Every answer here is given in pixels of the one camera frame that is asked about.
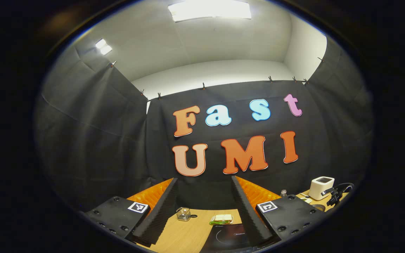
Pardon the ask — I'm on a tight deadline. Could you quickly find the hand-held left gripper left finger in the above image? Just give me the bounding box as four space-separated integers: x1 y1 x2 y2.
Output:
85 177 179 246

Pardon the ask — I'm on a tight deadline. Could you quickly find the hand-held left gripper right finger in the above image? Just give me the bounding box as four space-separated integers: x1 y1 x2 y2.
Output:
231 175 327 247

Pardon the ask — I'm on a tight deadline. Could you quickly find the black induction cooktop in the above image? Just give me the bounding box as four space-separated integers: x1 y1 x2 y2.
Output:
200 223 259 253

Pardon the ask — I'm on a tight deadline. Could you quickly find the white countertop appliance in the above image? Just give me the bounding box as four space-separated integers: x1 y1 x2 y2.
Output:
308 176 335 201

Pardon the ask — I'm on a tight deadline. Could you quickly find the sandwich with lettuce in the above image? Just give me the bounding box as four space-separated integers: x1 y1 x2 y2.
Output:
209 214 234 226

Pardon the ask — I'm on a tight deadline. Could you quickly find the row of cloth clips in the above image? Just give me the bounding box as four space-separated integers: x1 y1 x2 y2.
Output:
110 56 324 101

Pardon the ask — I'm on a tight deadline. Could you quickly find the small ceiling light panel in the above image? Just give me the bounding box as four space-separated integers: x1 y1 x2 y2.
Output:
95 38 113 56

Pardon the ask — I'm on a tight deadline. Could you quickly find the large ceiling light panel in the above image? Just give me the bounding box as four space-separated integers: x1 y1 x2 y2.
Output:
168 0 252 22

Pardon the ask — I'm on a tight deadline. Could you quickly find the small wire basket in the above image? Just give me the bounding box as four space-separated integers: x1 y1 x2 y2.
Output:
176 207 198 222

